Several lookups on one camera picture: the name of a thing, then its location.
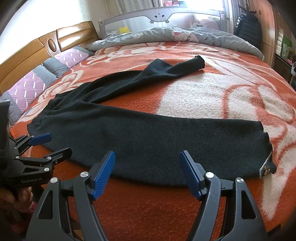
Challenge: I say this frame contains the black fleece pants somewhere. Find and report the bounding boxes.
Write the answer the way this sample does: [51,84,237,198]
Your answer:
[27,56,277,185]

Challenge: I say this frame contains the wooden wardrobe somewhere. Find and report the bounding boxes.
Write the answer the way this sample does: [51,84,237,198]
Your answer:
[248,0,292,68]

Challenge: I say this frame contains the pink grey pillow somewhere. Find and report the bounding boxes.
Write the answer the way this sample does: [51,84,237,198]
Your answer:
[1,46,94,126]

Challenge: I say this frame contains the black jacket on rack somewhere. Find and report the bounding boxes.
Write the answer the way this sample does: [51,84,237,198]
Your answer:
[234,4,262,50]

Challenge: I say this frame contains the wooden headboard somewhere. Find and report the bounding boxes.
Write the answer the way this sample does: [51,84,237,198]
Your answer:
[1,21,99,94]

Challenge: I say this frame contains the grey patterned duvet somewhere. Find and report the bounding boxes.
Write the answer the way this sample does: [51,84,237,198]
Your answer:
[86,27,264,60]

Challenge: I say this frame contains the grey bed guard rail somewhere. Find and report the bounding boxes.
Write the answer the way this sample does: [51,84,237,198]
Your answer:
[99,6,227,39]

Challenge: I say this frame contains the grey curtain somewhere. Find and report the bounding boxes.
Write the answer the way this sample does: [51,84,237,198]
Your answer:
[115,0,162,14]

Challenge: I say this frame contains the person left hand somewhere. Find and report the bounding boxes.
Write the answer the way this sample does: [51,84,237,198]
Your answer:
[1,187,34,213]

